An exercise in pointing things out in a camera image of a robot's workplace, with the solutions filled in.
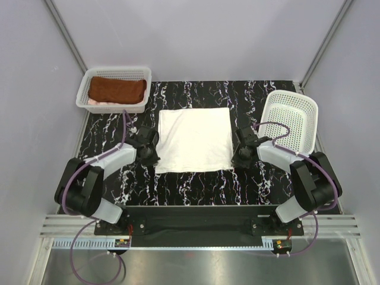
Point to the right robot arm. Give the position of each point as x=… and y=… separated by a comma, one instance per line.
x=315, y=185

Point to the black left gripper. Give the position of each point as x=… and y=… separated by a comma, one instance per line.
x=153, y=161

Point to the pink towel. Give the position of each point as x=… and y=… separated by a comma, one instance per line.
x=93, y=102

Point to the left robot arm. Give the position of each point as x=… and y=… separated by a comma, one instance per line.
x=80, y=189

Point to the white towel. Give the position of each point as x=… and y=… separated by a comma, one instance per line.
x=194, y=140

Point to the right connector board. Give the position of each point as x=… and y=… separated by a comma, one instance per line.
x=281, y=244

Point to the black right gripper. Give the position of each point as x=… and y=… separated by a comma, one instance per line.
x=237, y=162

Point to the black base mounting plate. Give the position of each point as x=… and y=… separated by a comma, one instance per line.
x=258, y=220

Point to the white rectangular mesh basket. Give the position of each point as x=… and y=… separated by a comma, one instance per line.
x=133, y=73

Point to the connector board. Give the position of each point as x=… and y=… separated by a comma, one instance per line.
x=281, y=244
x=123, y=242

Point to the brown towel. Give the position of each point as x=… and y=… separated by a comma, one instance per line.
x=118, y=91

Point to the aluminium frame rail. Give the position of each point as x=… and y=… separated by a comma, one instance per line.
x=329, y=226

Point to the white oval laundry basket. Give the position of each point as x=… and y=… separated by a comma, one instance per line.
x=286, y=109

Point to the left connector board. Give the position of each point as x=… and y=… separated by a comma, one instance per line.
x=123, y=242

